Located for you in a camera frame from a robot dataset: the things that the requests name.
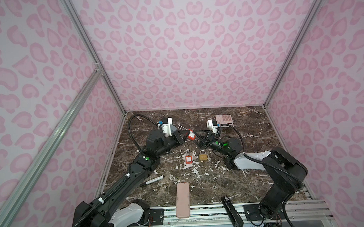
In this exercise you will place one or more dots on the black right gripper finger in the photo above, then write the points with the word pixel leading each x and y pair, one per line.
pixel 203 132
pixel 201 142

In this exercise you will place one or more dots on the red key tag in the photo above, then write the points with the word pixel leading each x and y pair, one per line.
pixel 189 159
pixel 191 135

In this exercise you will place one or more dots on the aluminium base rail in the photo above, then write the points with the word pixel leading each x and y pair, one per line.
pixel 301 213

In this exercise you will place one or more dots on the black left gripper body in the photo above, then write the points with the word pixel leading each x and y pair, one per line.
pixel 177 140

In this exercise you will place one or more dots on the brass padlock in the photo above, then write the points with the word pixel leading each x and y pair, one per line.
pixel 203 156

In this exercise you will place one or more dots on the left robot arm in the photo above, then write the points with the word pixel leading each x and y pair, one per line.
pixel 99 212

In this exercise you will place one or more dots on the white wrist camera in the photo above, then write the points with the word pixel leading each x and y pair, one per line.
pixel 165 125
pixel 212 125

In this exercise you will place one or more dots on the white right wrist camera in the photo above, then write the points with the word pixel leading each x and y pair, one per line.
pixel 212 125

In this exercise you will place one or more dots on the pink desk calculator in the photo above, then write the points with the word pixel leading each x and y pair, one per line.
pixel 224 119

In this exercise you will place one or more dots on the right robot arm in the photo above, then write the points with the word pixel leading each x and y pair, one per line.
pixel 286 172

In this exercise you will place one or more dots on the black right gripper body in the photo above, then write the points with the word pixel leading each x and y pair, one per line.
pixel 216 144

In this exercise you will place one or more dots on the black stapler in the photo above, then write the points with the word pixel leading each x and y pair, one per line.
pixel 232 213

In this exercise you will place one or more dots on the pink pencil case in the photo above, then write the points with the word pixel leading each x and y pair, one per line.
pixel 183 200

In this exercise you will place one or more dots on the black white marker pen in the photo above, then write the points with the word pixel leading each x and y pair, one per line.
pixel 151 181

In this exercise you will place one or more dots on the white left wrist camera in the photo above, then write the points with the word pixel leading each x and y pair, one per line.
pixel 165 125

